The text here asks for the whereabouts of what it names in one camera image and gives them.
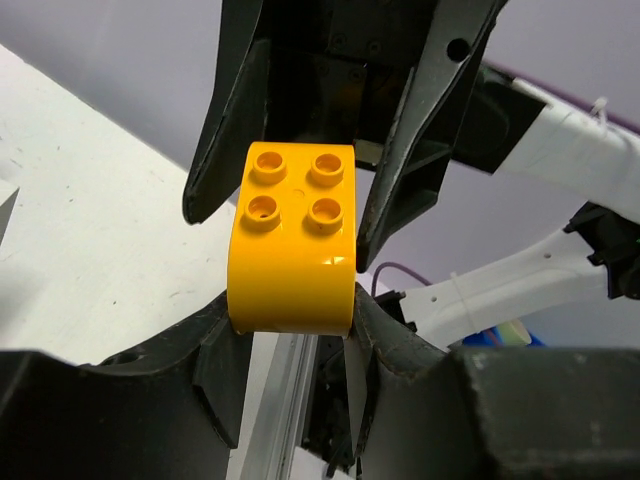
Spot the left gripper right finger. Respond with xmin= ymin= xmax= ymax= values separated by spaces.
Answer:
xmin=344 ymin=282 xmax=640 ymax=480

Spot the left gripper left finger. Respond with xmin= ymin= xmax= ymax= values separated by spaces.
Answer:
xmin=1 ymin=295 xmax=253 ymax=479

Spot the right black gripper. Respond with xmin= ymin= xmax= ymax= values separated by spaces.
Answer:
xmin=182 ymin=1 xmax=504 ymax=272

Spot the yellow rounded lego brick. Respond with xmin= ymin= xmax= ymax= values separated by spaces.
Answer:
xmin=227 ymin=142 xmax=356 ymax=336

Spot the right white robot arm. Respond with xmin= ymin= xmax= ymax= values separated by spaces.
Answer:
xmin=183 ymin=1 xmax=639 ymax=349

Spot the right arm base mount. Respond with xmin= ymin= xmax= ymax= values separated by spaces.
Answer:
xmin=299 ymin=289 xmax=416 ymax=476

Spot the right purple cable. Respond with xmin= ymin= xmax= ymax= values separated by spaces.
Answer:
xmin=369 ymin=59 xmax=640 ymax=296

